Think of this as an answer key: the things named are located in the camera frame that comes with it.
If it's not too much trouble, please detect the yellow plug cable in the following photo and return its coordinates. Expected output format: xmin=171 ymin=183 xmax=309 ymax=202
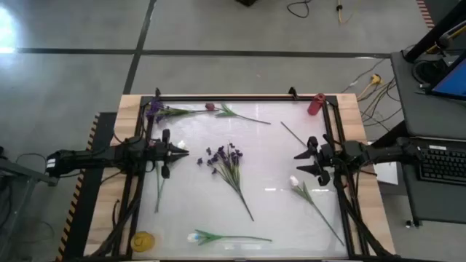
xmin=357 ymin=74 xmax=384 ymax=101

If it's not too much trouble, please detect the grey desk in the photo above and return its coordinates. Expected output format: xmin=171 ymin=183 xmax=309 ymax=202
xmin=390 ymin=50 xmax=466 ymax=225

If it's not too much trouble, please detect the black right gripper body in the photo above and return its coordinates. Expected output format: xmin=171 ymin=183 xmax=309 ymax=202
xmin=315 ymin=133 xmax=347 ymax=172

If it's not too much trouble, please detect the blue-screen monitor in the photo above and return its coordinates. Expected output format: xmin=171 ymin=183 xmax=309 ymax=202
xmin=424 ymin=50 xmax=466 ymax=102

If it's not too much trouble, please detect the black keyboard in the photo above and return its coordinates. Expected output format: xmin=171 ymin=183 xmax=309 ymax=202
xmin=416 ymin=146 xmax=466 ymax=186

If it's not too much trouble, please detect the thin bare brown stem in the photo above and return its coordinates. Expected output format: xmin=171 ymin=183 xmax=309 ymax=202
xmin=280 ymin=121 xmax=308 ymax=148

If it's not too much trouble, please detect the small purple flower stem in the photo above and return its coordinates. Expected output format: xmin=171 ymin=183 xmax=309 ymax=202
xmin=145 ymin=98 xmax=210 ymax=124

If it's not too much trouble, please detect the red ribbed glass vase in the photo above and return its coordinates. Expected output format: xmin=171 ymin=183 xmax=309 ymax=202
xmin=307 ymin=92 xmax=327 ymax=116

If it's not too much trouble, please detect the black aluminium table frame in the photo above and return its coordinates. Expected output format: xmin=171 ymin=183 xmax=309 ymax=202
xmin=125 ymin=95 xmax=368 ymax=260

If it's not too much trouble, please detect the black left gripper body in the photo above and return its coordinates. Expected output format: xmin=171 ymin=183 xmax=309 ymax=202
xmin=146 ymin=129 xmax=173 ymax=179

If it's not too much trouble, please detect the white paper sheet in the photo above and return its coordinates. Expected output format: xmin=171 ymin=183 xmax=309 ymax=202
xmin=374 ymin=162 xmax=400 ymax=186

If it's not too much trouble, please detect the white artificial tulip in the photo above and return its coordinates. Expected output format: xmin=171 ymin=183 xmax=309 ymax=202
xmin=289 ymin=175 xmax=346 ymax=247
xmin=154 ymin=140 xmax=187 ymax=215
xmin=186 ymin=229 xmax=273 ymax=247

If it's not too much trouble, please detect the black pillar stand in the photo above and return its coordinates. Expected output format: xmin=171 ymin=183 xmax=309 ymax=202
xmin=403 ymin=0 xmax=466 ymax=63

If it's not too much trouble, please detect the red artificial tulip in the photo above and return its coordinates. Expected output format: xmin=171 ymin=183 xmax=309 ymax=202
xmin=205 ymin=102 xmax=272 ymax=126

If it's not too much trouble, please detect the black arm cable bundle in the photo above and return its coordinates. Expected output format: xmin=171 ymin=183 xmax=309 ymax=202
xmin=89 ymin=170 xmax=146 ymax=258
xmin=333 ymin=170 xmax=395 ymax=258

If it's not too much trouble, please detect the black hazard-striped floor mat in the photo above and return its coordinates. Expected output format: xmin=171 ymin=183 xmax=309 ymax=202
xmin=56 ymin=111 xmax=118 ymax=262

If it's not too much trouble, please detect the large purple flower bunch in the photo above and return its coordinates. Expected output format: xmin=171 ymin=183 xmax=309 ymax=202
xmin=196 ymin=142 xmax=256 ymax=223

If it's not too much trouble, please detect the yellow floor cable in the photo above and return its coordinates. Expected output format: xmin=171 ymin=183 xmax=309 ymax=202
xmin=336 ymin=0 xmax=362 ymax=25

